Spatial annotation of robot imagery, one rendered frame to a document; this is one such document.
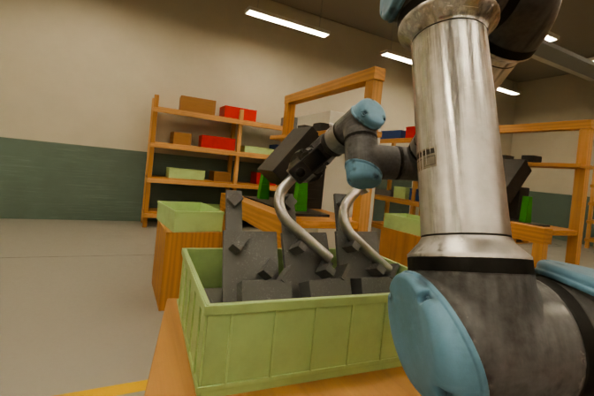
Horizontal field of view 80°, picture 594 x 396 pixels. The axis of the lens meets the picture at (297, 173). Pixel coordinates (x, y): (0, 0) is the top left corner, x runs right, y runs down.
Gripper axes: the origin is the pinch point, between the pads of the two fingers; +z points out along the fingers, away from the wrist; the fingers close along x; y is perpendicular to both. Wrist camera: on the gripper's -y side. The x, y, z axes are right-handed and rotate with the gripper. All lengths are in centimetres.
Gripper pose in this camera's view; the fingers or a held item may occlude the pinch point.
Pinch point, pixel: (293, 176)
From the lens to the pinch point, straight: 103.6
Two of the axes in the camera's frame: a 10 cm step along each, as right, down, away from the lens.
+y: 5.5, -5.8, 6.1
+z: -4.8, 3.9, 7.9
